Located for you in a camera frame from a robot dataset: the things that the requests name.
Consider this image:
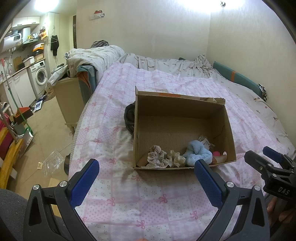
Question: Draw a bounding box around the light blue plush toy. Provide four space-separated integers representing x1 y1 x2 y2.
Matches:
183 140 213 167

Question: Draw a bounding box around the cream lace scrunchie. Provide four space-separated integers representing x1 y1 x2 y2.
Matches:
166 150 186 168

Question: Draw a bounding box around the beige lace scrunchie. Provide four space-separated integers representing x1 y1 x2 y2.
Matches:
146 145 169 169

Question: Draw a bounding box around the white plastic label packet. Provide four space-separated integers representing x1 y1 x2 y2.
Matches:
198 136 215 150

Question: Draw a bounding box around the clear plastic bag on floor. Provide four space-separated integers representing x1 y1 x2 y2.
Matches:
43 150 64 177

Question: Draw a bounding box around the pink patterned bed quilt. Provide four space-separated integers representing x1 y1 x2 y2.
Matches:
69 62 295 240

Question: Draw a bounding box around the wooden yellow chair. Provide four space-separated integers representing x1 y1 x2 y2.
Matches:
0 138 23 189

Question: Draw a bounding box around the brown cardboard box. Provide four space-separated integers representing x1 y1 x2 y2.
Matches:
132 89 236 170

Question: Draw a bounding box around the dark grey striped cloth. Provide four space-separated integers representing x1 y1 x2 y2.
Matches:
124 102 135 136

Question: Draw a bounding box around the beige cabinet by bed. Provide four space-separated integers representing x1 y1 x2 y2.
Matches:
53 77 85 133

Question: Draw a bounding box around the teal headboard cushion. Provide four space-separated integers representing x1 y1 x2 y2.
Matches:
213 61 267 101

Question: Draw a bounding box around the white kitchen counter cabinet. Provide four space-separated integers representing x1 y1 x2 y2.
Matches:
1 68 36 113

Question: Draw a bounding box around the white washing machine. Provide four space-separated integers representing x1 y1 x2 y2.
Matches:
27 60 48 98

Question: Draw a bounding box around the white floral duvet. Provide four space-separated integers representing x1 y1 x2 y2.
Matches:
66 45 125 84

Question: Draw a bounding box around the black garment hanging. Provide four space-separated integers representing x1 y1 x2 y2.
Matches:
50 35 59 56

